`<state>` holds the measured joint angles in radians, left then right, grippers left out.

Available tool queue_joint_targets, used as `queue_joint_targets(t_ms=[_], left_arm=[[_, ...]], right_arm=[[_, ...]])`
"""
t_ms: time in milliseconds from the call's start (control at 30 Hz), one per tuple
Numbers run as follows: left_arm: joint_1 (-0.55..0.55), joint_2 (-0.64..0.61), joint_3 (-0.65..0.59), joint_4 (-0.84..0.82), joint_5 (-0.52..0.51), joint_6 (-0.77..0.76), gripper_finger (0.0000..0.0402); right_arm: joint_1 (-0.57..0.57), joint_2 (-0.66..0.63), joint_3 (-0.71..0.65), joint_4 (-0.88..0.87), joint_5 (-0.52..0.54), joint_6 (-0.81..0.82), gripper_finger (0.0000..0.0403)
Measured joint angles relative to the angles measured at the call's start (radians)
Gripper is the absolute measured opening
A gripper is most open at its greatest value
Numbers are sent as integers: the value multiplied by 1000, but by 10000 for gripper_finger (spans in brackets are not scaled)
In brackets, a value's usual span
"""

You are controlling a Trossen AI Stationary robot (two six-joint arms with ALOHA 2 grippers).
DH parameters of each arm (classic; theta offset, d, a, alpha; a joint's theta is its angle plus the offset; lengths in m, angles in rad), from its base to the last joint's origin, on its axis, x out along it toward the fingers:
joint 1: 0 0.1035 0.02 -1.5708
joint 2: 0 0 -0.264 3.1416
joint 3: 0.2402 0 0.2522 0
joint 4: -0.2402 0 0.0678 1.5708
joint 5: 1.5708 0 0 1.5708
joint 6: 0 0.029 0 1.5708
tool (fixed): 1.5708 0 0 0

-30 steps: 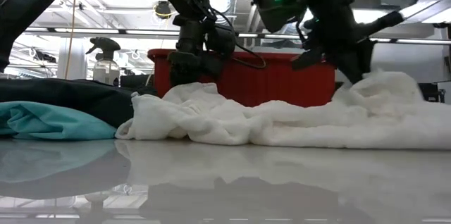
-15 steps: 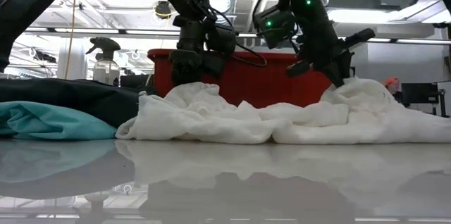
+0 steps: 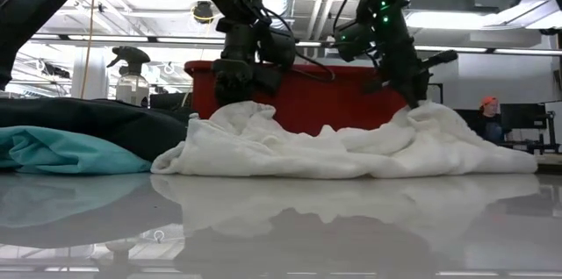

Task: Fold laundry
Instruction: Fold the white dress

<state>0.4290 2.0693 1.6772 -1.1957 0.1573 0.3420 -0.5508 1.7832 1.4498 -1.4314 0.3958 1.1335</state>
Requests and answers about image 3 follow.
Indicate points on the white lace garment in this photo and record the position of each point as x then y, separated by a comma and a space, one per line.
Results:
307, 152

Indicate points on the black garment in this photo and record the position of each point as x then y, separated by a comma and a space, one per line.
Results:
110, 125

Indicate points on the turquoise shorts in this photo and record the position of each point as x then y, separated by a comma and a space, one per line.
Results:
57, 152

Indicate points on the red plastic laundry basket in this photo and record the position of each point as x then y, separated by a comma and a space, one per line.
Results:
316, 103

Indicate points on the black bar with light strips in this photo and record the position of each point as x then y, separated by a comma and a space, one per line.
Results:
175, 40

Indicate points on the black monitor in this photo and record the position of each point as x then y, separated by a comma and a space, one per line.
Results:
524, 116
169, 101

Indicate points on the black hanging dome device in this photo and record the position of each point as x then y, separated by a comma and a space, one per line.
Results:
203, 12

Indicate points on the clear spray bottle grey trigger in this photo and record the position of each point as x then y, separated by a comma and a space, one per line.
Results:
131, 88

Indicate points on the person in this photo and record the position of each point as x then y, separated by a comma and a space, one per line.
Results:
489, 123

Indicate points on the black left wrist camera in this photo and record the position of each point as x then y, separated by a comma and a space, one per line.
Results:
281, 48

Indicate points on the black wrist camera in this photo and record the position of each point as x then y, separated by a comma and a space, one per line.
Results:
281, 48
351, 40

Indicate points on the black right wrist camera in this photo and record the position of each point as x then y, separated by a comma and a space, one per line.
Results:
351, 40

